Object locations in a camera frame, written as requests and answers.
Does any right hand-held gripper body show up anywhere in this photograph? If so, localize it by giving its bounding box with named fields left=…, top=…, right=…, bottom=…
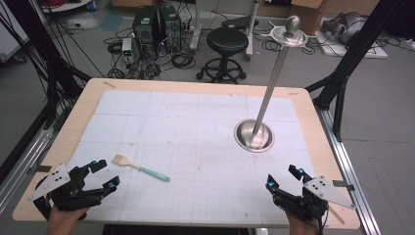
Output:
left=272, top=175, right=356, bottom=221

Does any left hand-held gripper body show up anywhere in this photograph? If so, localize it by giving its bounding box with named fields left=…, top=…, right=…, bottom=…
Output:
left=27, top=164, right=107, bottom=220

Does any teal handled spatula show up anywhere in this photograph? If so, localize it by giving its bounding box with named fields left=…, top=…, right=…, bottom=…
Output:
left=112, top=154, right=171, bottom=183

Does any silver metal hook stand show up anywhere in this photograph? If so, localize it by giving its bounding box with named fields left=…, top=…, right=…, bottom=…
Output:
left=233, top=14, right=319, bottom=154

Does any person's right hand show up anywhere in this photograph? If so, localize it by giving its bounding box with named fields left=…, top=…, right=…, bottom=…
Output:
left=285, top=211, right=320, bottom=235

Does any person's left hand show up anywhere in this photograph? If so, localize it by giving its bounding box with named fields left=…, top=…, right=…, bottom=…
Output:
left=47, top=206, right=90, bottom=235

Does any black tape strip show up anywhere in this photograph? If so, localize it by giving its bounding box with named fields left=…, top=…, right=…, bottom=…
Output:
left=27, top=164, right=53, bottom=174
left=332, top=179, right=355, bottom=192

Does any thin wooden stick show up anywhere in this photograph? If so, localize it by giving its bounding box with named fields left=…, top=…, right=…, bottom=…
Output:
left=327, top=205, right=346, bottom=226

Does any white grid mat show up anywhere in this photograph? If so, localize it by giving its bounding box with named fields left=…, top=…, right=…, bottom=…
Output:
left=67, top=89, right=316, bottom=227

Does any small grey power supply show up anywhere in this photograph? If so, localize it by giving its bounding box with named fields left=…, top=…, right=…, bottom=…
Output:
left=120, top=37, right=133, bottom=65

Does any white flat board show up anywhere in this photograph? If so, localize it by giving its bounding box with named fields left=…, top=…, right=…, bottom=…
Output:
left=315, top=18, right=390, bottom=60

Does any black round stool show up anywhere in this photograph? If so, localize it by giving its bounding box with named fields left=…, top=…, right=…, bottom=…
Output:
left=196, top=26, right=250, bottom=84

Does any black computer tower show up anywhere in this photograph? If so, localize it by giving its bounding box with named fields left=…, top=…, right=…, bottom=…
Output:
left=159, top=4, right=182, bottom=54
left=131, top=5, right=161, bottom=47

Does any grey bag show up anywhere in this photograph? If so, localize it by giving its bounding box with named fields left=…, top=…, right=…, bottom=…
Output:
left=321, top=12, right=369, bottom=46

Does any cardboard box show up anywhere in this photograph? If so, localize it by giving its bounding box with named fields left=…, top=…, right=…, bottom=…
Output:
left=289, top=0, right=327, bottom=36

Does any aluminium rail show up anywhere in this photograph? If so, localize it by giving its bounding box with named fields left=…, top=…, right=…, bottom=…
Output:
left=0, top=125, right=56, bottom=213
left=316, top=107, right=382, bottom=235

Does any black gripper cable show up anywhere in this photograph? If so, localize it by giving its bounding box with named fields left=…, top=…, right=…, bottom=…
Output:
left=316, top=209, right=330, bottom=235

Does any tangle of black floor cables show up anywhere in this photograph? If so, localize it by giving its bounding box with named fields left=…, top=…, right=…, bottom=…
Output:
left=103, top=27, right=198, bottom=81

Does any black frame strut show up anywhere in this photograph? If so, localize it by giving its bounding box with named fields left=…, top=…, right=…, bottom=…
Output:
left=4, top=0, right=93, bottom=130
left=305, top=0, right=407, bottom=142

